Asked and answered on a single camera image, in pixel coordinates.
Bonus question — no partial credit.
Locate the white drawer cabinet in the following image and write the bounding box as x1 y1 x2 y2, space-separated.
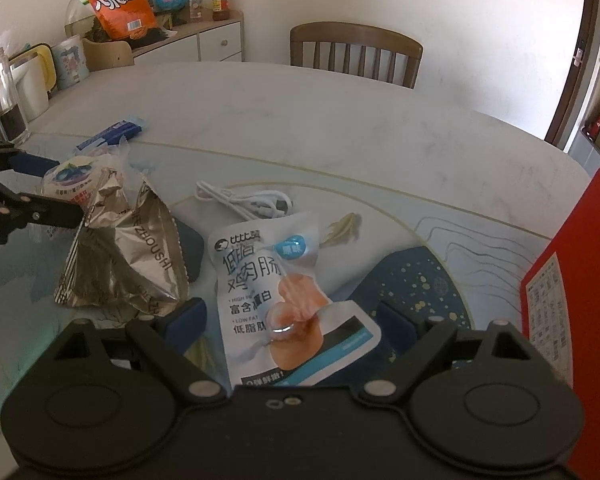
65 10 244 73

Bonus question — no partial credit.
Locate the brown wooden chair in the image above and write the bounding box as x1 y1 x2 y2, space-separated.
289 21 424 90

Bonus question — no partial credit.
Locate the tall glass jar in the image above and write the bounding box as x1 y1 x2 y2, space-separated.
0 49 31 143

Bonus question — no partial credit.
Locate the white usb cable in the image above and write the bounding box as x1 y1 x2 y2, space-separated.
195 180 293 220

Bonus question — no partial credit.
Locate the light wooden chair back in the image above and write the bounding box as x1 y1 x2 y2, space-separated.
82 37 136 72

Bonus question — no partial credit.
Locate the white sausage packet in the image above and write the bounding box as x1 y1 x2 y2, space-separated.
207 211 383 388

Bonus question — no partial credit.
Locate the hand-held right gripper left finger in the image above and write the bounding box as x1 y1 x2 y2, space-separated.
40 297 228 402

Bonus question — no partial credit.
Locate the silver foil wrapper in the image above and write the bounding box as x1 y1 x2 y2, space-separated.
54 167 191 311

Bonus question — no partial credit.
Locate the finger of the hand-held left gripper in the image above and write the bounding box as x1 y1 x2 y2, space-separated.
0 137 61 176
0 170 89 246

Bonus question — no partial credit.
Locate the blue white small packet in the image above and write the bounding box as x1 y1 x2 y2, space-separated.
75 116 146 156

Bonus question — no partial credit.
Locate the orange snack bag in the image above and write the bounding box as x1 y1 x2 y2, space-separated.
79 0 160 42

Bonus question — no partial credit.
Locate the printed table mat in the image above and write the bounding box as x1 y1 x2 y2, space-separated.
0 130 553 411

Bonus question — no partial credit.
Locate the floral white mug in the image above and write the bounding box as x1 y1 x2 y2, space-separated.
52 35 91 90

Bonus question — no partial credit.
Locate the round bread packet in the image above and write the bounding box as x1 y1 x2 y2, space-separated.
40 152 131 211

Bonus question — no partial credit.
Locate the yellow white container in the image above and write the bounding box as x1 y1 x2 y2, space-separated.
7 42 57 121

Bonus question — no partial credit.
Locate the red cardboard box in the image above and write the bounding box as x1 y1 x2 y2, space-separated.
520 167 600 391

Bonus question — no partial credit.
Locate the dark brown door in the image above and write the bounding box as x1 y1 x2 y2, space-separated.
545 0 600 148

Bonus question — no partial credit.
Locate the white marble desktop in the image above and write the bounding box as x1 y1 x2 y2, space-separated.
0 60 593 461

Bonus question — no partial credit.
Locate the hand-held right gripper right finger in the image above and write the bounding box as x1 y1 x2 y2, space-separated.
358 301 556 406

